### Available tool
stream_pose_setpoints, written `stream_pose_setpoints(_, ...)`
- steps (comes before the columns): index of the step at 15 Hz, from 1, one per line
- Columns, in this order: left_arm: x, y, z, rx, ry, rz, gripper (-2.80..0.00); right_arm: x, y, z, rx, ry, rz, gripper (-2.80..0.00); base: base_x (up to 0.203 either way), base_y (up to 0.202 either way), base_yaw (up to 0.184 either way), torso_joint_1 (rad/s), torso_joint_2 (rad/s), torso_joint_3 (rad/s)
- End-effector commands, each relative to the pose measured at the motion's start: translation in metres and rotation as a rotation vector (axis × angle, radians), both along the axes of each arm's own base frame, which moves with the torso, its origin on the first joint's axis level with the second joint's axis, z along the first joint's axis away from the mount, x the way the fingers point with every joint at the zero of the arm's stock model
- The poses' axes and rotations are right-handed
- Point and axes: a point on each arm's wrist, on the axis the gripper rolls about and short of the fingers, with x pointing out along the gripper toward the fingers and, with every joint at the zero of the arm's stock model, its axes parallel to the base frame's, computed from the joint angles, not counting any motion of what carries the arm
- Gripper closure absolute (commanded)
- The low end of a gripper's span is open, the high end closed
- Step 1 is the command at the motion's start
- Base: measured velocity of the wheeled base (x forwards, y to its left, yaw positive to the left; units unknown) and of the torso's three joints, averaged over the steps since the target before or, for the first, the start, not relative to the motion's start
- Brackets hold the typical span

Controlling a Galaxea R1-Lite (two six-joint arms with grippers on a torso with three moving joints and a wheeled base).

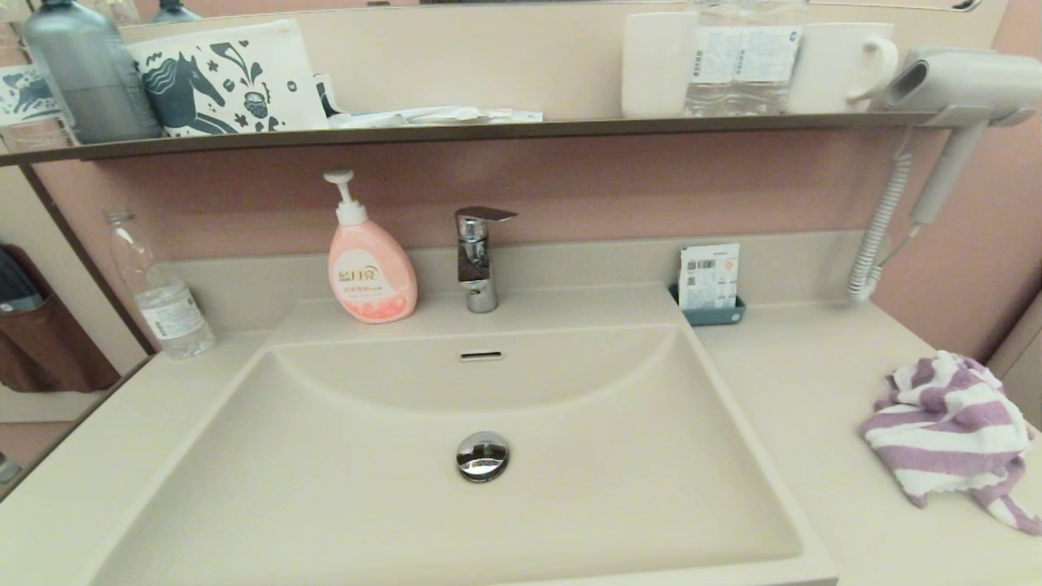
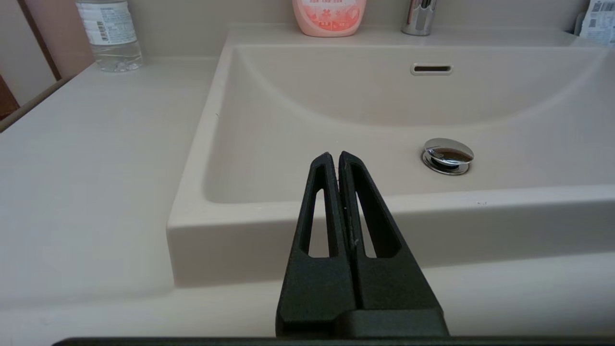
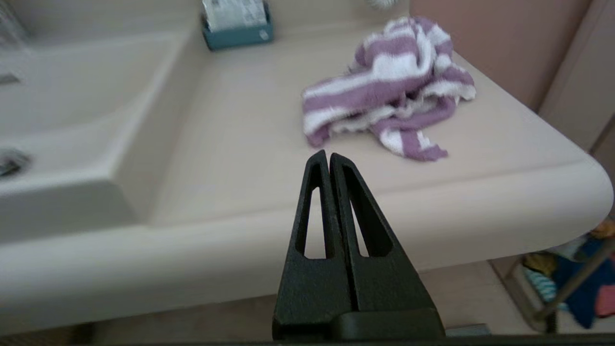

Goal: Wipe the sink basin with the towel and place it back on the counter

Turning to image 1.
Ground chrome faucet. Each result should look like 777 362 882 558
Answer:
454 206 519 314

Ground purple white striped towel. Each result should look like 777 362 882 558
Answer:
860 350 1042 536

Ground beige sink basin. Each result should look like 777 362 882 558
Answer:
77 281 839 586

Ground pink soap pump bottle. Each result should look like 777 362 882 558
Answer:
322 168 418 325

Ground chrome drain stopper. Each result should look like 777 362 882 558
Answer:
455 431 510 483

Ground blue small tray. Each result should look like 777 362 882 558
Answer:
668 282 746 327

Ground clear wrapped white packets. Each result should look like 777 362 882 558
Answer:
327 106 544 129

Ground white pouch with horse print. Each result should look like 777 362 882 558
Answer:
126 18 330 137

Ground clear water bottle without cap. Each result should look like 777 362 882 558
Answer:
103 209 217 361

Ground grey metallic bottle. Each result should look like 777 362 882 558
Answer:
21 0 162 144

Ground white hair dryer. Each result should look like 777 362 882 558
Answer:
882 47 1042 228

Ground dark brown wall shelf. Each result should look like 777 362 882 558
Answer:
0 112 961 167

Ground wall mirror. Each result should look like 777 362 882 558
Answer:
118 0 1010 120

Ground white cup without handle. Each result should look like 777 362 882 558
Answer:
622 11 699 119

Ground white coiled dryer cord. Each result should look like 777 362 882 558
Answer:
847 129 927 304

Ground white mug with handle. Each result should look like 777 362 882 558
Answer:
786 22 900 115

